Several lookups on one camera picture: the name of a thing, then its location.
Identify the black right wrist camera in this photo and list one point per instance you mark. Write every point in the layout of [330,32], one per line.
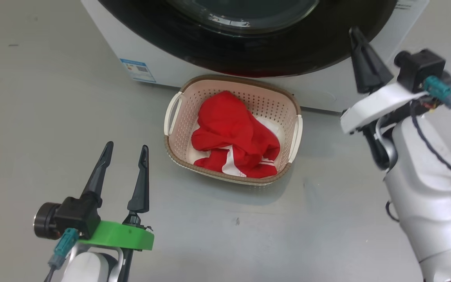
[421,68]

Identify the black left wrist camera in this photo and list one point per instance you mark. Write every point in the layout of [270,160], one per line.
[73,215]

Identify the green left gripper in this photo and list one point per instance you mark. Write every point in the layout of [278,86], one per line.
[119,237]

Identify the blue energy label sticker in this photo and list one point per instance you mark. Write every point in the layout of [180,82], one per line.
[137,70]

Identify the red and white garment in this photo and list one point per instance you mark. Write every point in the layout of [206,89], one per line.
[229,125]

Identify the cream perforated laundry basket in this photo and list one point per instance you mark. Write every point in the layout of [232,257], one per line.
[178,152]

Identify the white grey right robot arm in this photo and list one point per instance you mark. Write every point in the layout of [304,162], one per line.
[425,196]

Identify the small printed text sticker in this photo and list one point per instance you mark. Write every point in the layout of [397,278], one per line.
[404,5]

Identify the white front-load washing machine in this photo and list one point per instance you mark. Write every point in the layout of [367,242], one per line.
[327,90]

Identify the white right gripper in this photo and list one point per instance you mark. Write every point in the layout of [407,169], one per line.
[374,103]

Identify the grey washing machine door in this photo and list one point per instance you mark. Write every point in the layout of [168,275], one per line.
[288,55]

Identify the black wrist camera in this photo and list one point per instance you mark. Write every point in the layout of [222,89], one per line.
[73,215]
[421,68]

